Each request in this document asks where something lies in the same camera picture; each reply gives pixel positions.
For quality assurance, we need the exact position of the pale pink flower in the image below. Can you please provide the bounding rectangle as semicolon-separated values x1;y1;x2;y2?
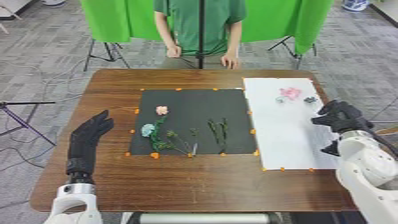
148;105;173;153

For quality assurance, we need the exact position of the bright pink flower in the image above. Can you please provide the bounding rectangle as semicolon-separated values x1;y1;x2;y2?
279;86;304;101

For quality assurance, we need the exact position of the white sheet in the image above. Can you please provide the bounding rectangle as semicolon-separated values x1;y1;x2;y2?
242;77;343;172

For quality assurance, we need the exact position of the black stand pole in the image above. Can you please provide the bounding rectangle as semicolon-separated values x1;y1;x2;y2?
196;0;208;70

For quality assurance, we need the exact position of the person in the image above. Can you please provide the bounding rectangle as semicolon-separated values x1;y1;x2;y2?
153;0;249;71

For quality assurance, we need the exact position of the light blue flower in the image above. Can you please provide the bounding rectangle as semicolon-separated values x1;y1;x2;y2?
139;123;160;148

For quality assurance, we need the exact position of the green sprig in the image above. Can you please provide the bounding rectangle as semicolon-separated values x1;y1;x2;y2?
217;117;231;155
164;129;194;156
189;127;201;156
206;118;222;148

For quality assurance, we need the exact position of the black cable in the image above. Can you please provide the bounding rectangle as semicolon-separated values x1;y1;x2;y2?
368;127;398;158

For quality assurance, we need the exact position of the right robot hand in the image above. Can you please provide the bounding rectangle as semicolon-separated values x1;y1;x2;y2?
309;99;377;134

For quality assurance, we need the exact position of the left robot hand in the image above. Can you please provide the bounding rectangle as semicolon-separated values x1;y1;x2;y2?
64;109;116;176

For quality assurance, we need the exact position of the pale grey bar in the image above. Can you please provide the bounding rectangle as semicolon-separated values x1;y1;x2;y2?
126;212;285;224

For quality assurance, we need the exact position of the blue and white vase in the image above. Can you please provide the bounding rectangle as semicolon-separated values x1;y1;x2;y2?
341;0;372;13

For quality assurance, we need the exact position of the black backdrop tripod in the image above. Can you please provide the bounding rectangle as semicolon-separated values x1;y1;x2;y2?
82;38;133;73
265;35;320;71

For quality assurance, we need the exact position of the black folding stand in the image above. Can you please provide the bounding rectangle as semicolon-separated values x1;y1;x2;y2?
0;100;59;147

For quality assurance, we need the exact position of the dark mat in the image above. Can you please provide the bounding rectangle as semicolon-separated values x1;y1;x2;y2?
128;87;261;157

